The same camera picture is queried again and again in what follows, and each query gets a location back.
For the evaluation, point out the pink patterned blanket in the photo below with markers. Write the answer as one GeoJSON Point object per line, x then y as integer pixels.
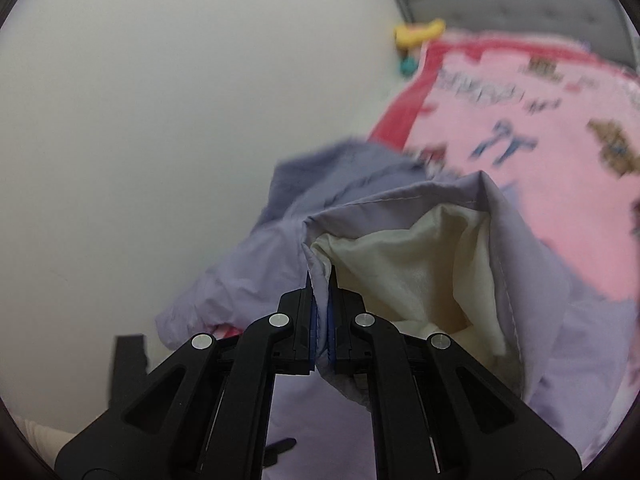
{"type": "Point", "coordinates": [554, 121]}

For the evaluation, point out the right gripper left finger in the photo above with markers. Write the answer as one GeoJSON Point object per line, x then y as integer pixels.
{"type": "Point", "coordinates": [205, 410]}

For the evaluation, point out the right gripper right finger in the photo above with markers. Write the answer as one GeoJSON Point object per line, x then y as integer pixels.
{"type": "Point", "coordinates": [437, 413]}

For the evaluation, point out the yellow plush toy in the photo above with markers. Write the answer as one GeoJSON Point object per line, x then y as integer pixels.
{"type": "Point", "coordinates": [411, 36]}

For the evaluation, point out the white left sleeve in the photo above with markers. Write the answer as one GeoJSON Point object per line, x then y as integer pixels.
{"type": "Point", "coordinates": [46, 441]}

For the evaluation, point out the teal plush toy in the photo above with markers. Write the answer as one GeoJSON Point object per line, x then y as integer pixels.
{"type": "Point", "coordinates": [408, 66]}

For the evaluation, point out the lavender cable-knit sweater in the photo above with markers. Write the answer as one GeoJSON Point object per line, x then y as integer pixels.
{"type": "Point", "coordinates": [336, 175]}

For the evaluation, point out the lavender puffer jacket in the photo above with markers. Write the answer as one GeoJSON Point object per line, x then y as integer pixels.
{"type": "Point", "coordinates": [434, 256]}

